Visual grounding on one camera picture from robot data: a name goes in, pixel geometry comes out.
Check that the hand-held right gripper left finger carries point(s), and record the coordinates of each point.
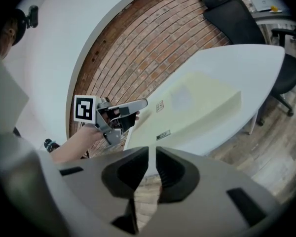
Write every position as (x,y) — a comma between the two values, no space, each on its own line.
(88,186)

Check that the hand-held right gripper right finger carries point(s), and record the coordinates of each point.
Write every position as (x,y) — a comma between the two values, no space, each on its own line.
(212,181)

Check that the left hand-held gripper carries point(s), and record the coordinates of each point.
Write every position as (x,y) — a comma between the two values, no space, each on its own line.
(84,107)

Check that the pale yellow-green sheet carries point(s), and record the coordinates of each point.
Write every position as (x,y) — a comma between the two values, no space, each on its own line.
(192,102)

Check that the person's left forearm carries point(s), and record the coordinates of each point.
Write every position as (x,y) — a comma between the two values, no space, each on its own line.
(74,144)

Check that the black office chair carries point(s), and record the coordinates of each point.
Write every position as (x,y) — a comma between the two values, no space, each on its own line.
(236,23)

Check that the person's head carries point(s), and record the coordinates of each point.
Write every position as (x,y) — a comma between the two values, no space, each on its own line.
(7,38)

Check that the orange fruit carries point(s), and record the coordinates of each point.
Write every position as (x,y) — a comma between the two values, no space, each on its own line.
(274,8)

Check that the small white plate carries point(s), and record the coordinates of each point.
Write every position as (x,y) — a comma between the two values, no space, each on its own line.
(279,11)

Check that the black head camera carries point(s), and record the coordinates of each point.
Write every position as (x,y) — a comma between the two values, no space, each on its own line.
(34,16)

